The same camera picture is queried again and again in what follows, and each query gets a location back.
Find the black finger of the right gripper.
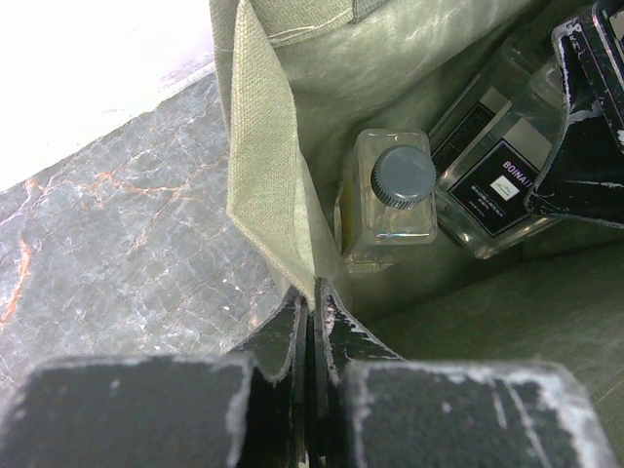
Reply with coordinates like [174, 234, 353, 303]
[525, 1, 623, 228]

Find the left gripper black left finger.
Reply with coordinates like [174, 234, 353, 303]
[1, 290, 307, 467]

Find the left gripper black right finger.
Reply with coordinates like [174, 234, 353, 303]
[311, 279, 619, 467]

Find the clear bottle black label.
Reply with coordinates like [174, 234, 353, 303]
[430, 26, 562, 259]

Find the olive green canvas bag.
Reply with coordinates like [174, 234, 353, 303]
[211, 1, 623, 467]

